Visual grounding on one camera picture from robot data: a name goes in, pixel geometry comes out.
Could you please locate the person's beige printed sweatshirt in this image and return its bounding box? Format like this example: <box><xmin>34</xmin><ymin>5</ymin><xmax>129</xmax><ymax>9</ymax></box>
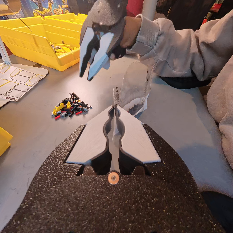
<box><xmin>203</xmin><ymin>65</ymin><xmax>233</xmax><ymax>170</ymax></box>

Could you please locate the grey desk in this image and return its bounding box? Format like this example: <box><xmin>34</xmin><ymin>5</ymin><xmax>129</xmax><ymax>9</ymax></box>
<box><xmin>0</xmin><ymin>51</ymin><xmax>233</xmax><ymax>233</ymax></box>

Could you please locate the red box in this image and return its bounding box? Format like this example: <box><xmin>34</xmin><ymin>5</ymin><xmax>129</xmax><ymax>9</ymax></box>
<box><xmin>126</xmin><ymin>0</ymin><xmax>144</xmax><ymax>17</ymax></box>

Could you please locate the white bottle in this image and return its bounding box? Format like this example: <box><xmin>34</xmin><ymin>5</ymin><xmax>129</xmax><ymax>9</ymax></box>
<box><xmin>141</xmin><ymin>0</ymin><xmax>158</xmax><ymax>21</ymax></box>

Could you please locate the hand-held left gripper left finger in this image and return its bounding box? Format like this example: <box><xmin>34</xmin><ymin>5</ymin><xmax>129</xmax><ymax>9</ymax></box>
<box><xmin>66</xmin><ymin>105</ymin><xmax>117</xmax><ymax>165</ymax></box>

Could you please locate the yellow flat box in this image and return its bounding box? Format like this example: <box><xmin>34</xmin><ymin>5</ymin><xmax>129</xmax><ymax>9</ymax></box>
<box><xmin>0</xmin><ymin>126</ymin><xmax>13</xmax><ymax>156</ymax></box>

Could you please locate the robot kit box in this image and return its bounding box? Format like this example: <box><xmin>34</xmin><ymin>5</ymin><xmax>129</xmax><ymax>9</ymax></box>
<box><xmin>19</xmin><ymin>0</ymin><xmax>70</xmax><ymax>17</ymax></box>

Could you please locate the clear plastic bag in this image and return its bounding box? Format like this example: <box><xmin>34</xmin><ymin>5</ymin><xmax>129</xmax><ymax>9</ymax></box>
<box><xmin>114</xmin><ymin>60</ymin><xmax>158</xmax><ymax>117</ymax></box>

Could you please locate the yellow storage bin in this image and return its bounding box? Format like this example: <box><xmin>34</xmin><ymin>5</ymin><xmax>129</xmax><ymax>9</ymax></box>
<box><xmin>0</xmin><ymin>22</ymin><xmax>82</xmax><ymax>72</ymax></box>
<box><xmin>40</xmin><ymin>13</ymin><xmax>88</xmax><ymax>37</ymax></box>

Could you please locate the black armrest pad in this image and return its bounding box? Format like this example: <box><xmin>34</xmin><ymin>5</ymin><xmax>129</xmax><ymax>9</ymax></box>
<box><xmin>160</xmin><ymin>75</ymin><xmax>212</xmax><ymax>90</ymax></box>
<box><xmin>201</xmin><ymin>191</ymin><xmax>233</xmax><ymax>233</ymax></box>

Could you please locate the pile of mixed small plastic parts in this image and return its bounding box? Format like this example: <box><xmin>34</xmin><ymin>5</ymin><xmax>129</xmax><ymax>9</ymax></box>
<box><xmin>51</xmin><ymin>92</ymin><xmax>93</xmax><ymax>121</ymax></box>

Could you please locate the person's right hand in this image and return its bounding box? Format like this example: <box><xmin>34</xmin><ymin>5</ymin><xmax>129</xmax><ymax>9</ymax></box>
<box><xmin>119</xmin><ymin>16</ymin><xmax>143</xmax><ymax>60</ymax></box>

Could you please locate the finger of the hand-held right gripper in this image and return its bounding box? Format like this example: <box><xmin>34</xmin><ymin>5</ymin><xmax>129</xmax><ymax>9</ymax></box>
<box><xmin>79</xmin><ymin>27</ymin><xmax>101</xmax><ymax>78</ymax></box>
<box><xmin>87</xmin><ymin>32</ymin><xmax>115</xmax><ymax>81</ymax></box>

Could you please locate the thin cable with white tip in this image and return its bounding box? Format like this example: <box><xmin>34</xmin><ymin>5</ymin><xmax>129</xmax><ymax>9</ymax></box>
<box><xmin>7</xmin><ymin>10</ymin><xmax>33</xmax><ymax>33</ymax></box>

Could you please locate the black high-back chair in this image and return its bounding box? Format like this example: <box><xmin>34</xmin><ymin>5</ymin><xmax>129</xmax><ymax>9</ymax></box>
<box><xmin>167</xmin><ymin>0</ymin><xmax>219</xmax><ymax>30</ymax></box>

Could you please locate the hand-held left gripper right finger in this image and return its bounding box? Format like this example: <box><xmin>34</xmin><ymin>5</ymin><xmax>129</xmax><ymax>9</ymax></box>
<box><xmin>116</xmin><ymin>105</ymin><xmax>162</xmax><ymax>164</ymax></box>

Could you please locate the person's right forearm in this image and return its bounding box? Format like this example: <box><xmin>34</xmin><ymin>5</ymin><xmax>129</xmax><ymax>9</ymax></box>
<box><xmin>128</xmin><ymin>9</ymin><xmax>233</xmax><ymax>82</ymax></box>

